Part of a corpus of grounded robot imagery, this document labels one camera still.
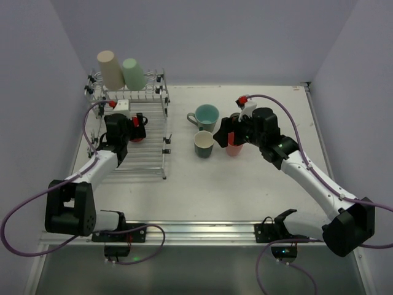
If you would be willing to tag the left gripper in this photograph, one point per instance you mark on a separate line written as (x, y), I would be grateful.
(139, 128)

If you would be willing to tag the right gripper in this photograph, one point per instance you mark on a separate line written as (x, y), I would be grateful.
(231, 130)

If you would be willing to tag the red mug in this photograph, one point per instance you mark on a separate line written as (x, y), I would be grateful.
(136, 132)

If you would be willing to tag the pink tumbler cup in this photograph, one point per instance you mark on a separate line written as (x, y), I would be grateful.
(232, 150)

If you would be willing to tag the sage green mug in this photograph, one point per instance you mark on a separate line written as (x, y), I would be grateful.
(205, 117)

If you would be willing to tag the dark green mug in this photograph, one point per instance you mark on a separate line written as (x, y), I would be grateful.
(203, 144)

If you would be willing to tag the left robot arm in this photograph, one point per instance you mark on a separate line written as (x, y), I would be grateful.
(70, 207)

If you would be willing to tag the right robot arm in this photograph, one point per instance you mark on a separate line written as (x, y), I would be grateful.
(349, 222)

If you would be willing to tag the metal dish rack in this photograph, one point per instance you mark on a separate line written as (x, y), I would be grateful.
(148, 155)

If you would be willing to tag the light green tumbler cup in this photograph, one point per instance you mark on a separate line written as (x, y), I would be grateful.
(133, 75)

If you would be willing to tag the beige tumbler cup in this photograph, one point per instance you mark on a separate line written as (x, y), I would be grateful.
(110, 70)

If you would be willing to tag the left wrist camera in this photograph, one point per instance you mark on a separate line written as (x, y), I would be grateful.
(123, 107)

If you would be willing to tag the aluminium rail frame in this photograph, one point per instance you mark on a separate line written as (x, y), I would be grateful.
(213, 201)

